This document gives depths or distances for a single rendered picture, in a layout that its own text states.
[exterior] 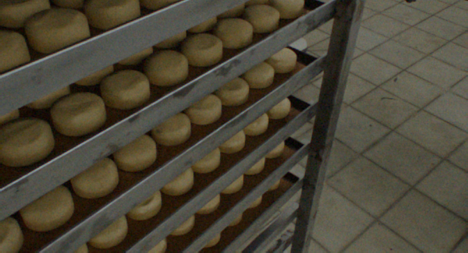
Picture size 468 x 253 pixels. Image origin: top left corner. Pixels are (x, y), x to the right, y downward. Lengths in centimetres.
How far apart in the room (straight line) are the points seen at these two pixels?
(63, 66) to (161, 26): 10
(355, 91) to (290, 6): 227
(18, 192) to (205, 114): 27
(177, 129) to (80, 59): 22
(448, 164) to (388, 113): 46
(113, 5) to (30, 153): 15
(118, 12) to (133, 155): 18
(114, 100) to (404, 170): 208
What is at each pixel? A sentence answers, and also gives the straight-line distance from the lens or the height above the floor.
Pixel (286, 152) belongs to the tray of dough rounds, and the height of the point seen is 104.
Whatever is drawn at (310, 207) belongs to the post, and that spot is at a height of 91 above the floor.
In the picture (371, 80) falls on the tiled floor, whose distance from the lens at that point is 303.
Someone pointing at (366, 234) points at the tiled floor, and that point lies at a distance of 210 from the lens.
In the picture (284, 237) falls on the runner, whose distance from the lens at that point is 104.
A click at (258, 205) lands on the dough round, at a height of 95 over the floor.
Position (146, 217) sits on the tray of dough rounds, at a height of 114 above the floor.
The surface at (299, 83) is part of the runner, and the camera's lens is 67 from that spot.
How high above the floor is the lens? 160
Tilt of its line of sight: 40 degrees down
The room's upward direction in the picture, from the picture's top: 2 degrees clockwise
